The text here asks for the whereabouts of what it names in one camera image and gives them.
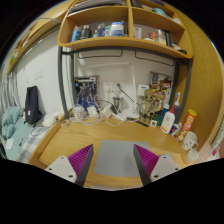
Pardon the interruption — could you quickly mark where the red yellow snack canister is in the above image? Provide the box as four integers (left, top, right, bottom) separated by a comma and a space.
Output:
177, 109, 197, 142

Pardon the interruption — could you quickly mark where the wooden wall shelf unit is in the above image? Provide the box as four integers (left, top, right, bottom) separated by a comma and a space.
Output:
57, 0, 193, 59

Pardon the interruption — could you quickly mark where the white lotion bottle red cap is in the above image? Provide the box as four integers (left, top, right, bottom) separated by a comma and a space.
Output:
160, 106, 175, 134

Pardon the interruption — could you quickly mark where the Groot figurine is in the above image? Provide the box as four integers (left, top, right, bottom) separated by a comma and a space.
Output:
139, 89, 155, 123

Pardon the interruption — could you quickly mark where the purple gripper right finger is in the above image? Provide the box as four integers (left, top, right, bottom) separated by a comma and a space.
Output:
133, 143, 181, 186

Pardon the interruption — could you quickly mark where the white blue box on shelf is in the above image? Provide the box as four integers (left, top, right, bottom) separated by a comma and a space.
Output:
110, 22, 124, 36

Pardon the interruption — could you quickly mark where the white mug with print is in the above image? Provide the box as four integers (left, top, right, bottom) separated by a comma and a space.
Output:
182, 131, 198, 150

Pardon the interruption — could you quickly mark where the small clear glass cup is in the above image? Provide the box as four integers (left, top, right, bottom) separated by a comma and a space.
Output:
187, 149, 199, 163

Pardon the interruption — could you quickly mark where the white power adapter with cables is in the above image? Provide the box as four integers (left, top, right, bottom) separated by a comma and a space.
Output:
102, 105, 127, 122

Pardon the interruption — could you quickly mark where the blue bottle on shelf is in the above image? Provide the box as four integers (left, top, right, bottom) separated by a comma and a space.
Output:
71, 26, 80, 42

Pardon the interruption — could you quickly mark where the black backpack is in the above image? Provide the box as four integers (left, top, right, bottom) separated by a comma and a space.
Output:
25, 86, 42, 126

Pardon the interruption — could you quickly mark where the dark metal shelf frame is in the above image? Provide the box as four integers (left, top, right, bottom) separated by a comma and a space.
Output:
58, 46, 193, 121

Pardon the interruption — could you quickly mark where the grey mouse pad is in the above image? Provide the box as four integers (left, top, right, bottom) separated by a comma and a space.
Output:
94, 140, 149, 177

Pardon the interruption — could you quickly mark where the blue robot model box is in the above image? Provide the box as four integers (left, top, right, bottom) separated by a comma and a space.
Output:
74, 75, 99, 109

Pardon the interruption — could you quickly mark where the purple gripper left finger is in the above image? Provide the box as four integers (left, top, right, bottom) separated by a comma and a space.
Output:
45, 143, 95, 187

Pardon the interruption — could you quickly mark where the teal blanket on bed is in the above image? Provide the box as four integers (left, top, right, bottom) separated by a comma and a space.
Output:
2, 106, 21, 139

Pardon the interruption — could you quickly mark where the black bottle on shelf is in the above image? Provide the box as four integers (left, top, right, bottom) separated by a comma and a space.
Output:
80, 25, 92, 40

